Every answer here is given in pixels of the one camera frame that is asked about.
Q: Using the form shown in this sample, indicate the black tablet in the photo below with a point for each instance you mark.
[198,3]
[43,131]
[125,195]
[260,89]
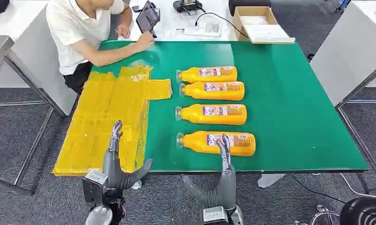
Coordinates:
[147,17]

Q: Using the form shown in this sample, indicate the person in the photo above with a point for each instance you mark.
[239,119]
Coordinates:
[73,28]

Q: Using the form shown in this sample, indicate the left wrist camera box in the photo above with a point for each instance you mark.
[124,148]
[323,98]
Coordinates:
[94,186]

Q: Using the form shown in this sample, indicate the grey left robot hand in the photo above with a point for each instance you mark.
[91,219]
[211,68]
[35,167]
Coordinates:
[113,174]

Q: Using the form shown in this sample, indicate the white table foot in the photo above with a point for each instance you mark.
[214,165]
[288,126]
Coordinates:
[270,180]
[136,185]

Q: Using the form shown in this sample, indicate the black controller device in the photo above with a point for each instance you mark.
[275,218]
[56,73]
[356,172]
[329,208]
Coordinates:
[187,5]

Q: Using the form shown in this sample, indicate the yellow plastic sheet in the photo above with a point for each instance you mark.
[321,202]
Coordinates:
[94,124]

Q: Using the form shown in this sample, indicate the clear plastic container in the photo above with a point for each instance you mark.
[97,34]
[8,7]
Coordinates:
[213,26]

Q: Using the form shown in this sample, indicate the blue metal frame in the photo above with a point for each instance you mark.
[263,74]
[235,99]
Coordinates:
[343,4]

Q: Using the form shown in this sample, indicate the orange drink bottle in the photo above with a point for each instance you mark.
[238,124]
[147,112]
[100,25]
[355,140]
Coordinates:
[191,75]
[197,143]
[194,115]
[194,91]

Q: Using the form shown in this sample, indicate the white power strip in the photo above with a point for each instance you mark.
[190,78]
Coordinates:
[197,32]

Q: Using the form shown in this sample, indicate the open cardboard box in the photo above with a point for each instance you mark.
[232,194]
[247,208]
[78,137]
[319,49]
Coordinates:
[237,21]

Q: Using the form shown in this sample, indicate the black ribbed round object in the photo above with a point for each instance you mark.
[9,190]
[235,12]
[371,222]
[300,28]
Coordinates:
[366,212]

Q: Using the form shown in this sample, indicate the black case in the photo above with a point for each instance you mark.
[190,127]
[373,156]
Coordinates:
[248,3]

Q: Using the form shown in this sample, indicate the green table mat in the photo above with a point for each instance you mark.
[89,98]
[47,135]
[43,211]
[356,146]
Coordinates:
[293,108]

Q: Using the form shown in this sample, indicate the white flat board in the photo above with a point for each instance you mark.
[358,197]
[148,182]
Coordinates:
[268,34]

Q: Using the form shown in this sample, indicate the white table with steel legs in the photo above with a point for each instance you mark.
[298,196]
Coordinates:
[42,62]
[346,52]

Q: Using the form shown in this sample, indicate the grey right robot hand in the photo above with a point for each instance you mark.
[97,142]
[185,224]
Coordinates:
[226,189]

